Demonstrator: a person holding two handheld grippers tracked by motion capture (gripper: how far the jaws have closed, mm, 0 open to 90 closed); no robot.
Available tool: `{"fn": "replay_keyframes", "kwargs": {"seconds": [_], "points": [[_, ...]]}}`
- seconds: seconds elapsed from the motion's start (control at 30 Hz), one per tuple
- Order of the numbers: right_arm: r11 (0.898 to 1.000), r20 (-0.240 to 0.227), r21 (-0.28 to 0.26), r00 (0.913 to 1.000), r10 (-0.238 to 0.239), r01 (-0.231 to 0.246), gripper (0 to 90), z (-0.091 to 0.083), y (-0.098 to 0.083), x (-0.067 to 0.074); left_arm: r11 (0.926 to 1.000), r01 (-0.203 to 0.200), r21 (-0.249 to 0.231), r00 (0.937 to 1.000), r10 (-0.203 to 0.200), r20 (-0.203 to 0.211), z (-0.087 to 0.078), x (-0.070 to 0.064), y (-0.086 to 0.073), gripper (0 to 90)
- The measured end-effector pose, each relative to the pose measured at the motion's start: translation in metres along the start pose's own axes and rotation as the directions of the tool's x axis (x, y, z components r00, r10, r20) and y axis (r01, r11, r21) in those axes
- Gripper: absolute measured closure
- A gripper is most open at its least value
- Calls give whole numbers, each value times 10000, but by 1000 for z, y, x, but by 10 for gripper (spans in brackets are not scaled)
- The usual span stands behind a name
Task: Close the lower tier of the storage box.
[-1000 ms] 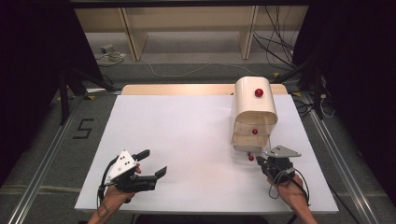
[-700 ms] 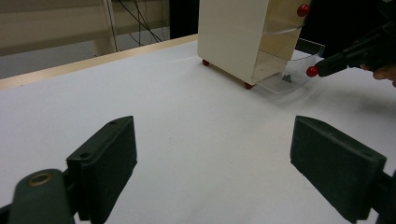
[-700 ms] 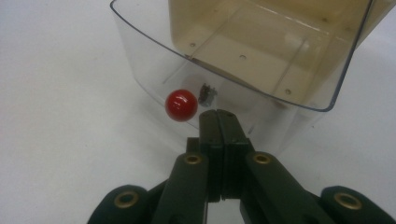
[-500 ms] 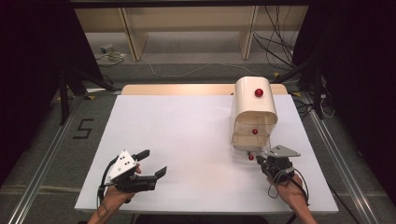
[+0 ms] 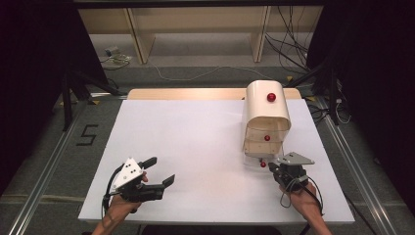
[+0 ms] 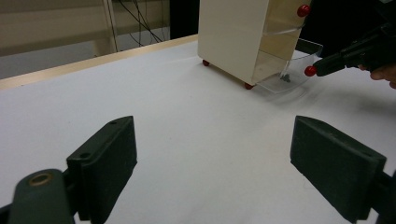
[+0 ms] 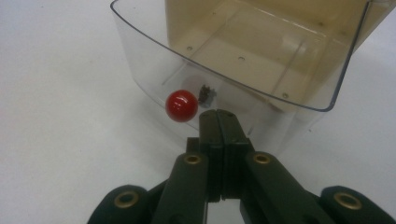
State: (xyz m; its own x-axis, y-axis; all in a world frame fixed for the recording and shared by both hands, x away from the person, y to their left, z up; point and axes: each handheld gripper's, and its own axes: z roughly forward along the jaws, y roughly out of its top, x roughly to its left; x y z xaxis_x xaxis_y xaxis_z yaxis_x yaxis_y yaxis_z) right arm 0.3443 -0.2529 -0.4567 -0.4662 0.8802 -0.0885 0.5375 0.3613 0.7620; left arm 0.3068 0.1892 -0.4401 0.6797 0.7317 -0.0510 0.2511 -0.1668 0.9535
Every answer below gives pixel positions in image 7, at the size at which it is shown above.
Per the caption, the clear drawer with small red knob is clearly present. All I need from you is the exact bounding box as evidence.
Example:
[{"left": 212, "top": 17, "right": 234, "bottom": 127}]
[{"left": 109, "top": 0, "right": 374, "bottom": 157}]

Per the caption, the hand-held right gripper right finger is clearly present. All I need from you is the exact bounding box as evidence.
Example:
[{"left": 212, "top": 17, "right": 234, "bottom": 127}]
[{"left": 217, "top": 108, "right": 254, "bottom": 201}]

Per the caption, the small black screw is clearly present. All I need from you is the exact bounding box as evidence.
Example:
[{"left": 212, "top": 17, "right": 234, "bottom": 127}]
[{"left": 198, "top": 84, "right": 218, "bottom": 108}]

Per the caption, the beige plastic drawer cabinet frame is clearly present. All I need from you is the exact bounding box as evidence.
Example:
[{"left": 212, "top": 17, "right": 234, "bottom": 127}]
[{"left": 163, "top": 0, "right": 396, "bottom": 114}]

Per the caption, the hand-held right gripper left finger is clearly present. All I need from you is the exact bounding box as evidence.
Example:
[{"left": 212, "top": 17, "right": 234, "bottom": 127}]
[{"left": 186, "top": 108, "right": 225, "bottom": 203}]

